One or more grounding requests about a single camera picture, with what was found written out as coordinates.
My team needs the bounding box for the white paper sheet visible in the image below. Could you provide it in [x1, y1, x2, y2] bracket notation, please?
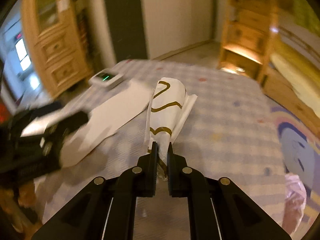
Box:
[60, 79, 152, 168]

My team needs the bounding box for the white gold paper bag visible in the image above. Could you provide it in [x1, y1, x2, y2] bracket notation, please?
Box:
[144, 77, 197, 164]

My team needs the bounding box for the checkered bed cover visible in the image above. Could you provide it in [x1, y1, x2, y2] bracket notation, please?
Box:
[36, 60, 285, 224]

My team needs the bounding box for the white device green light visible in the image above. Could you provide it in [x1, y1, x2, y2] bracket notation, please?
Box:
[88, 69, 124, 90]

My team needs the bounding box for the oval rainbow rug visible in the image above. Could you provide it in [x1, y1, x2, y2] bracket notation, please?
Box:
[271, 106, 319, 226]

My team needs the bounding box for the wooden cabinet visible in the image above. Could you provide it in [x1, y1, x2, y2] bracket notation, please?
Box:
[21, 0, 92, 98]

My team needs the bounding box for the yellow mattress sheet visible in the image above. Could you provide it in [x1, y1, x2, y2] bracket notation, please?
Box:
[271, 53, 319, 116]

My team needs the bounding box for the wooden drawer staircase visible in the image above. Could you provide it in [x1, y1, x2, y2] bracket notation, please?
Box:
[218, 0, 278, 82]

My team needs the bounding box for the wooden bunk bed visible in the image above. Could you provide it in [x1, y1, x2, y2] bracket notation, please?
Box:
[261, 0, 319, 137]

